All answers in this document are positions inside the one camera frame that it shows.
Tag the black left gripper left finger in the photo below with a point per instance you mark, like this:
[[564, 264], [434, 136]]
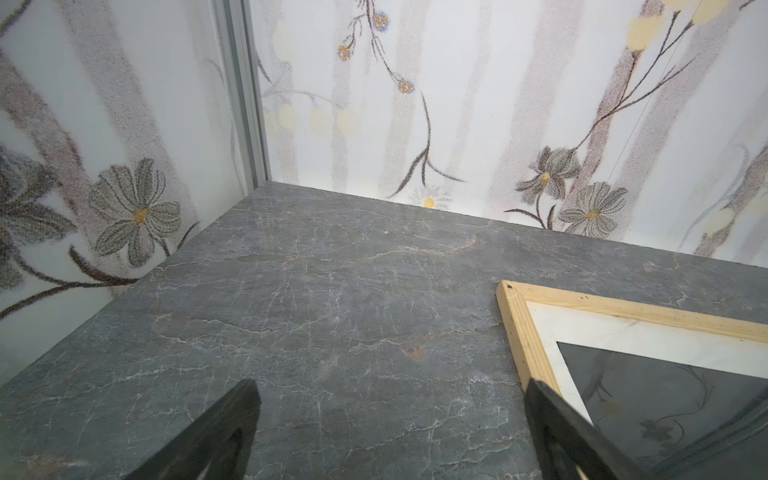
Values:
[[217, 445]]

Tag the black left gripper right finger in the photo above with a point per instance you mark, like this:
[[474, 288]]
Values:
[[567, 446]]

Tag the light wooden picture frame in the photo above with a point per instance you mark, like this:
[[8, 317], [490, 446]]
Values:
[[527, 349]]

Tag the white photo paper sheet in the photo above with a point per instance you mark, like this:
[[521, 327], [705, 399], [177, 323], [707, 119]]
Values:
[[676, 421]]

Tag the white photo mat board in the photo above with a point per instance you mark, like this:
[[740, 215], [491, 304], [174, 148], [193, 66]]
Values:
[[741, 354]]

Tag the aluminium corner post left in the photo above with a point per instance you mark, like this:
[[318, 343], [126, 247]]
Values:
[[241, 75]]

